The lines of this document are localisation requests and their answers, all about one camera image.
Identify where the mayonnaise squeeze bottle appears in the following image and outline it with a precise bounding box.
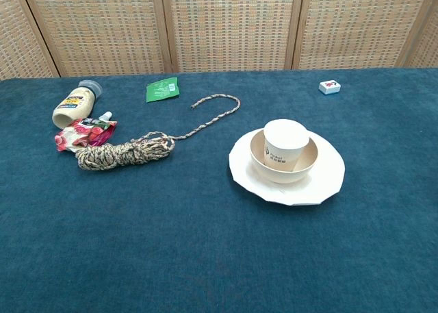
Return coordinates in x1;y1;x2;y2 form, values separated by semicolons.
52;79;103;129

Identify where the white mahjong tile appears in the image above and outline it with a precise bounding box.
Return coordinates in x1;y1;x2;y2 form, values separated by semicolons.
318;80;342;96

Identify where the white polygonal paper plate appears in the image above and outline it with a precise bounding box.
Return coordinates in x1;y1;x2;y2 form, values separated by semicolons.
228;127;346;207

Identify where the green foil sachet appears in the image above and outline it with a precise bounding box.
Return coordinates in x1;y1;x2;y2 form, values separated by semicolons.
146;76;180;103

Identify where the blue carpet table cloth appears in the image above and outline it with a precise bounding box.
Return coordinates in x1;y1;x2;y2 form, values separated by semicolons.
0;66;438;313

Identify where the woven folding screen panel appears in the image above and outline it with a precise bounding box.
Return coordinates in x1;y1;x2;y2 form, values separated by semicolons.
396;0;438;69
0;0;61;82
160;0;305;73
292;0;432;71
20;0;174;77

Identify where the red fruit spout pouch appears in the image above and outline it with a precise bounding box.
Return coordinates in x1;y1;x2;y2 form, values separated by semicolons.
54;111;118;152

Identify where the white paper cup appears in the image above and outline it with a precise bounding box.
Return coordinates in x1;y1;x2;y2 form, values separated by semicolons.
263;119;310;174

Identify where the braided camouflage rope bundle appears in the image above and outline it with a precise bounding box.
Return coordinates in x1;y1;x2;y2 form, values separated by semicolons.
75;94;241;171

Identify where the beige bowl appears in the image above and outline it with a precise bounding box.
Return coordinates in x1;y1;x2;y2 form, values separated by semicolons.
250;127;319;185

